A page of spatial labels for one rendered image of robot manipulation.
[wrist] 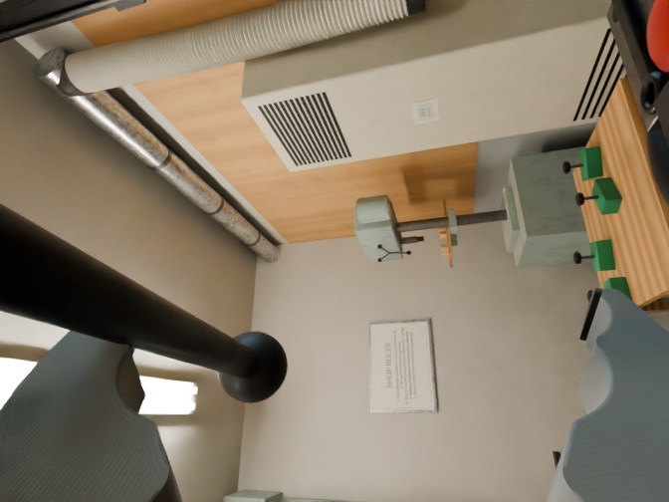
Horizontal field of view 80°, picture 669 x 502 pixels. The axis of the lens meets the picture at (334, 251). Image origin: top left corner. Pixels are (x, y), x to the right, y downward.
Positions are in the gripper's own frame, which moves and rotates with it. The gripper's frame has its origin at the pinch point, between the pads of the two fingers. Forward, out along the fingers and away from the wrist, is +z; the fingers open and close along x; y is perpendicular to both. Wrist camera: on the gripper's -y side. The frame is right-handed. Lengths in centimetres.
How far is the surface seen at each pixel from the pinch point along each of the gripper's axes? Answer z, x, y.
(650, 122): 10.5, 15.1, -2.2
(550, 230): 169, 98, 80
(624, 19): 13.6, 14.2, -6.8
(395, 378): 199, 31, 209
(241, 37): 151, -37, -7
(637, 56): 11.7, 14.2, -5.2
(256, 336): 4.7, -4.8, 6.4
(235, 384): 2.8, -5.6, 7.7
